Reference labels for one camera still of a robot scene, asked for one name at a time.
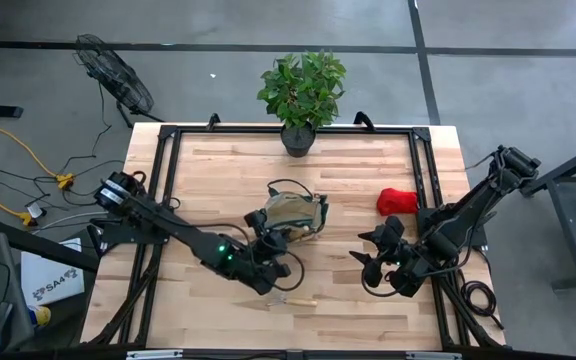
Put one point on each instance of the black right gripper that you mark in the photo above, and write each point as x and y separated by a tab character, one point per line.
400	260

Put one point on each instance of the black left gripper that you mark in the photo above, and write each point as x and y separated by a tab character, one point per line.
270	255

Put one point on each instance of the cream gardening bag green trim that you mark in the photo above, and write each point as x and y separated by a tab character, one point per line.
293	212

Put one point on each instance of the red cloth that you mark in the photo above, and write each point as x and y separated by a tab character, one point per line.
398	202

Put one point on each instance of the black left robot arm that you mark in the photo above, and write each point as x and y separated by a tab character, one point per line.
188	235

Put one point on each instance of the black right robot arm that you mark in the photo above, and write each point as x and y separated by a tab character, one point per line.
473	205

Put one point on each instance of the green plant in black pot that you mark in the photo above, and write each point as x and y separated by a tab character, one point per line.
303	90

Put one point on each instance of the grey metal table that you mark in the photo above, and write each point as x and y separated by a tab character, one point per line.
573	220

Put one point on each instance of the white SA4 box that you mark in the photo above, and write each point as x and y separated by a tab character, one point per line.
50	275

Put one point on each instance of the black floor fan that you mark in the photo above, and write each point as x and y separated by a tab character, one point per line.
118	80

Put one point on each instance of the yellow roll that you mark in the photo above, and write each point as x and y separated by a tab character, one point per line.
40	315

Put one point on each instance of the black diagonal frame strut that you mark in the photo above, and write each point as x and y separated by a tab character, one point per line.
460	310
128	300

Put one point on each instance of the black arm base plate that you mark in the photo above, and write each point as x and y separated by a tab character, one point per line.
475	240
118	235

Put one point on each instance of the black table frame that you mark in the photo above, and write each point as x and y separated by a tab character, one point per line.
218	129

